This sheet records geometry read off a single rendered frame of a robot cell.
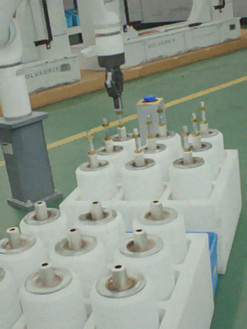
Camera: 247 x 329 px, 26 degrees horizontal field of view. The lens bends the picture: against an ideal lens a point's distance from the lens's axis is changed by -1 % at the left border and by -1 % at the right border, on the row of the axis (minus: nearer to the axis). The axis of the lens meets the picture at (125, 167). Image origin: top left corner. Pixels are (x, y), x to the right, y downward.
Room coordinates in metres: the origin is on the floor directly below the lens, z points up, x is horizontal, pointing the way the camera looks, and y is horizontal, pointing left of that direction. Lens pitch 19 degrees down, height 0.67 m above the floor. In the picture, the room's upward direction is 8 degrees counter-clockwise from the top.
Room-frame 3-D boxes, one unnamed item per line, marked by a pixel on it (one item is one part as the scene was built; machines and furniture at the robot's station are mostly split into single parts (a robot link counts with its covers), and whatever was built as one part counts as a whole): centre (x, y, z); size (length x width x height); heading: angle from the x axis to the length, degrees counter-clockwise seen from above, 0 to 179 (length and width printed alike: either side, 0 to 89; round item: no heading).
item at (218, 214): (1.35, -0.08, 0.09); 0.39 x 0.39 x 0.18; 70
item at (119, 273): (0.70, 0.03, 0.26); 0.02 x 0.02 x 0.03
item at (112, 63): (1.50, 0.00, 0.45); 0.08 x 0.08 x 0.09
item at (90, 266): (0.85, 0.10, 0.16); 0.10 x 0.10 x 0.18
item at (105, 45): (1.51, 0.01, 0.52); 0.11 x 0.09 x 0.06; 74
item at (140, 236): (0.81, -0.01, 0.26); 0.02 x 0.02 x 0.03
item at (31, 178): (1.77, 0.33, 0.15); 0.15 x 0.15 x 0.30; 40
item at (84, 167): (1.28, 0.08, 0.25); 0.08 x 0.08 x 0.01
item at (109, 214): (0.96, 0.07, 0.25); 0.08 x 0.08 x 0.01
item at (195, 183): (1.20, -0.15, 0.16); 0.10 x 0.10 x 0.18
